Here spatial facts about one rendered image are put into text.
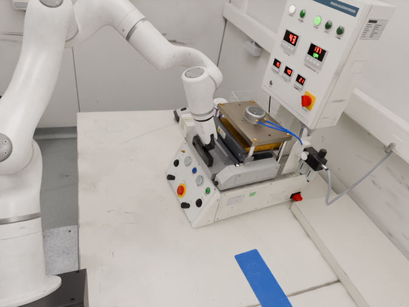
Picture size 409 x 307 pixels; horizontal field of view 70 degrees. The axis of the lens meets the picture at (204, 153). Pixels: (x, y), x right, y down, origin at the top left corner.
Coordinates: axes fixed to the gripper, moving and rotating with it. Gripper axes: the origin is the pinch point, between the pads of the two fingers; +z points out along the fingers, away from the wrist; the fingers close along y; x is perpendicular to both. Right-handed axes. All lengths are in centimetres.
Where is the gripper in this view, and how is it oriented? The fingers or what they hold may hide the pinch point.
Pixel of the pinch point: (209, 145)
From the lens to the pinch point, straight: 112.0
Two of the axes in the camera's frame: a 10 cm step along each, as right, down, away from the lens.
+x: 8.9, -4.1, 1.9
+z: 1.6, 6.8, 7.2
